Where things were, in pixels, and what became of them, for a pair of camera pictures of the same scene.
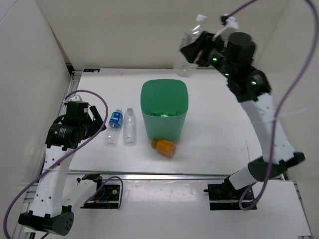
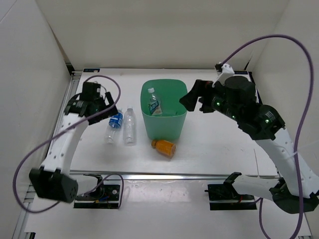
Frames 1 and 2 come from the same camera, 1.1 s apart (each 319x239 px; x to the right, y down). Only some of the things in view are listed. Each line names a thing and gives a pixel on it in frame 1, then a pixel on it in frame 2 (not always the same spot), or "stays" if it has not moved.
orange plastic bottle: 164,147 stays
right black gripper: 192,51 to 204,89
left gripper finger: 97,120 to 108,113
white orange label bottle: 183,66 to 155,105
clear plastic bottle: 129,127 stays
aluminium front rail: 156,175 stays
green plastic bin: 164,105 stays
